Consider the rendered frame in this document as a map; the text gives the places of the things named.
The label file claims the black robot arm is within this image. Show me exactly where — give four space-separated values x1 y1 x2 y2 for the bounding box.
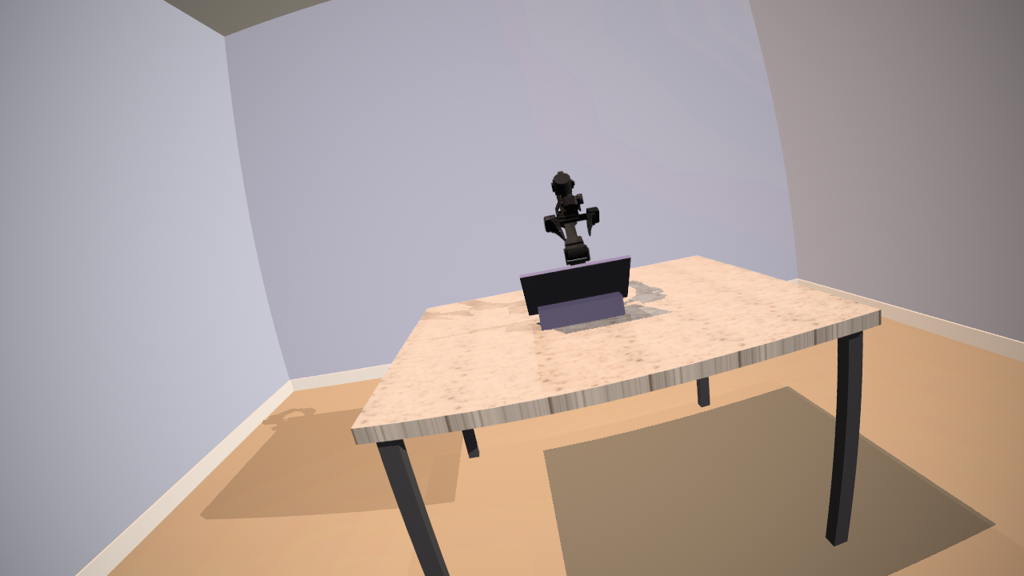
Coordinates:
551 171 591 266

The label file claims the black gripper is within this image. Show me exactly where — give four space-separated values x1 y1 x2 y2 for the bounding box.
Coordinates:
544 200 599 242

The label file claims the purple switch panel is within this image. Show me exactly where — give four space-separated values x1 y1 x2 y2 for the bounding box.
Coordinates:
519 255 631 331

